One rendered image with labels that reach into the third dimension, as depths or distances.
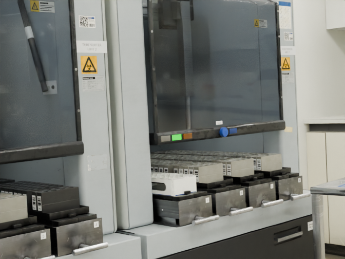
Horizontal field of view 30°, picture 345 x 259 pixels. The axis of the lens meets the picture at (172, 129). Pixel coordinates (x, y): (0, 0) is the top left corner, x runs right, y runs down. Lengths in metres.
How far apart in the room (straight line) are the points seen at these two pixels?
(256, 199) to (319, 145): 2.29
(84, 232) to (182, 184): 0.38
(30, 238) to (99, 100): 0.43
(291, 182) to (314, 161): 2.16
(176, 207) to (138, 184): 0.12
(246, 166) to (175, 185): 0.36
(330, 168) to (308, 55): 0.77
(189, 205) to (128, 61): 0.44
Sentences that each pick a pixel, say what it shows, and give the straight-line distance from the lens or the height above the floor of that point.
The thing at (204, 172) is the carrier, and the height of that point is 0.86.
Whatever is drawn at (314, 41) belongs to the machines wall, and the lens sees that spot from 4.49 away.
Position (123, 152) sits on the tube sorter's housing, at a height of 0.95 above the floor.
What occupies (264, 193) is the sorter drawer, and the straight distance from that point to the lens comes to 2.09.
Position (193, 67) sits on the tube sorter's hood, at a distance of 1.95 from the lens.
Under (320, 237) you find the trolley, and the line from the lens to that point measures 1.91.
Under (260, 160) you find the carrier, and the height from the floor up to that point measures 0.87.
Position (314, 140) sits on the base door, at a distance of 4.34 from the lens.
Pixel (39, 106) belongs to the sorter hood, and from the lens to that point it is 1.60.
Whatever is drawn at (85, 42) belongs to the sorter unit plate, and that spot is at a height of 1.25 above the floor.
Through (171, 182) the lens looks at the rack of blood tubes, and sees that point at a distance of 1.84.
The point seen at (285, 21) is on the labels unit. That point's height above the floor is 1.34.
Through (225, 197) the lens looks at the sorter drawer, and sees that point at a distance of 1.94.
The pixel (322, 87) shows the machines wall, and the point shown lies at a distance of 4.54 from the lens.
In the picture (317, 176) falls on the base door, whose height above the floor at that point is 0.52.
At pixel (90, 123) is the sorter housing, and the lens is 1.71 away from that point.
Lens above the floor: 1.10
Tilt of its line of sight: 3 degrees down
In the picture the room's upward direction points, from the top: 3 degrees counter-clockwise
